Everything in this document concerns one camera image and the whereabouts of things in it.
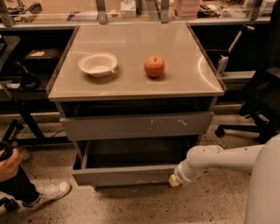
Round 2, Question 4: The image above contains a person's hand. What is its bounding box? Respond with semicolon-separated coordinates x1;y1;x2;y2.
0;148;23;182

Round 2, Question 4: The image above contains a white sneaker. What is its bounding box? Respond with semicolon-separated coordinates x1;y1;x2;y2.
23;181;72;211

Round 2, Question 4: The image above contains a black office chair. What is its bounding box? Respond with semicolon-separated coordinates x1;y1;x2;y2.
215;0;280;144

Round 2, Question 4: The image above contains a pink plastic container stack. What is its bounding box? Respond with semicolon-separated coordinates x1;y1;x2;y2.
173;0;200;17

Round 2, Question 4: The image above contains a black box with label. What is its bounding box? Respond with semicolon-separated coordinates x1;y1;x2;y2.
24;48;61;74

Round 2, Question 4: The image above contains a white and black tool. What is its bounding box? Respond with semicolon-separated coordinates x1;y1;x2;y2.
216;24;255;76

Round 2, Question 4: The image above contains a black table frame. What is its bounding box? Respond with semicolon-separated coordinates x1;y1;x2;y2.
0;99;70;146

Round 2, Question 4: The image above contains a grey drawer cabinet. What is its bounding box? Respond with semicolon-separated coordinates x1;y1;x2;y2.
45;22;227;191

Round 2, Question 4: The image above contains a white paper bowl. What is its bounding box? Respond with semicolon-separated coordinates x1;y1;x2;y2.
78;52;118;78

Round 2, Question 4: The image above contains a grey drawer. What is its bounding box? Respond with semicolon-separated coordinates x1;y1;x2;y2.
73;136;198;188
60;111;214;141

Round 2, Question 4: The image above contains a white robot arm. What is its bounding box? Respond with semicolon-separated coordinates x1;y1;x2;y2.
169;135;280;224

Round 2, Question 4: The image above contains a red apple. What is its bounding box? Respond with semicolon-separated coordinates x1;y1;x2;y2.
144;56;165;78

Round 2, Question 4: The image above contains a white box on shelf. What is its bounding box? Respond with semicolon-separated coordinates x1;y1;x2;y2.
120;0;137;18

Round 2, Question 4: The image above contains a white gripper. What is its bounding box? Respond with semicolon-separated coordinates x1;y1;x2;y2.
169;161;200;187

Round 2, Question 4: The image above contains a black trouser leg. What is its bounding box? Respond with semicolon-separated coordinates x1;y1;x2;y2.
0;168;39;204

